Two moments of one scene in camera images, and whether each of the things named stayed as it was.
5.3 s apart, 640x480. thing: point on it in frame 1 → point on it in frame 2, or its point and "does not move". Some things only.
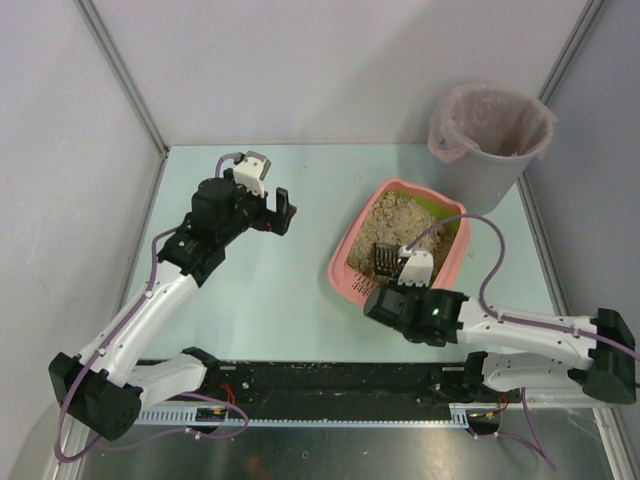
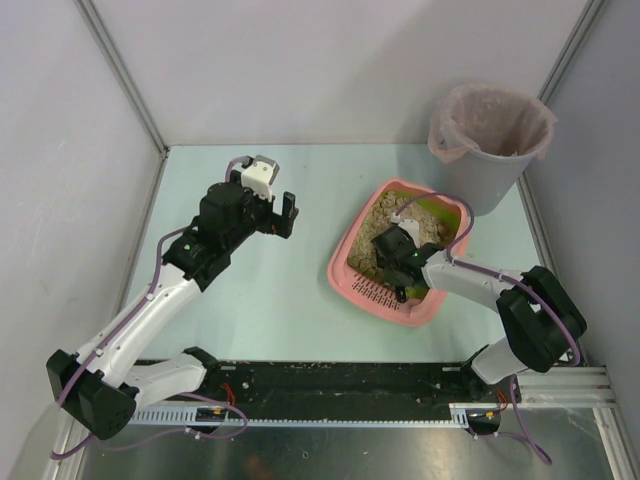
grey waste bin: (484, 181) does not move
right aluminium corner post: (570, 50) does not move
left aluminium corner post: (97, 25) does not move
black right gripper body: (392, 282) → (396, 275)
